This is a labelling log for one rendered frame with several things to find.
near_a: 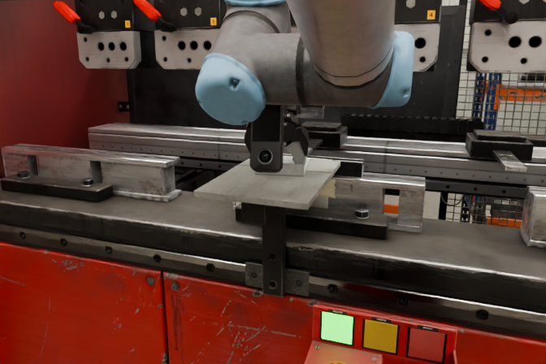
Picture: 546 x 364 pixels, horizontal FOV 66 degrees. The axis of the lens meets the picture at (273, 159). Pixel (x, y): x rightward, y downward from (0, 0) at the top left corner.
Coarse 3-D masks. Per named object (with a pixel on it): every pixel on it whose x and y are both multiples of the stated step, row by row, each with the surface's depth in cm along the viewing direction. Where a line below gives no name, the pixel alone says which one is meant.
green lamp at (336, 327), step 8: (328, 320) 62; (336, 320) 62; (344, 320) 61; (352, 320) 61; (328, 328) 62; (336, 328) 62; (344, 328) 62; (352, 328) 61; (328, 336) 63; (336, 336) 62; (344, 336) 62
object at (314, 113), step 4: (304, 108) 85; (308, 108) 84; (312, 108) 83; (316, 108) 83; (320, 108) 83; (304, 112) 85; (308, 112) 84; (312, 112) 84; (316, 112) 84; (320, 112) 84; (296, 116) 86; (300, 116) 85; (304, 116) 85; (308, 116) 85; (312, 116) 84; (316, 116) 84; (320, 116) 84
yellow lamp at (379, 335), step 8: (368, 320) 60; (368, 328) 60; (376, 328) 60; (384, 328) 60; (392, 328) 59; (368, 336) 61; (376, 336) 60; (384, 336) 60; (392, 336) 60; (368, 344) 61; (376, 344) 61; (384, 344) 60; (392, 344) 60; (392, 352) 60
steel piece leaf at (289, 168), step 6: (288, 162) 81; (306, 162) 81; (282, 168) 72; (288, 168) 72; (294, 168) 72; (300, 168) 72; (306, 168) 77; (258, 174) 73; (264, 174) 73; (270, 174) 73; (276, 174) 73; (282, 174) 72; (288, 174) 72; (294, 174) 72; (300, 174) 72
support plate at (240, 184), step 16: (320, 160) 83; (224, 176) 72; (240, 176) 72; (256, 176) 72; (272, 176) 72; (288, 176) 72; (304, 176) 72; (320, 176) 72; (208, 192) 64; (224, 192) 64; (240, 192) 64; (256, 192) 64; (272, 192) 64; (288, 192) 64; (304, 192) 64; (320, 192) 66; (304, 208) 59
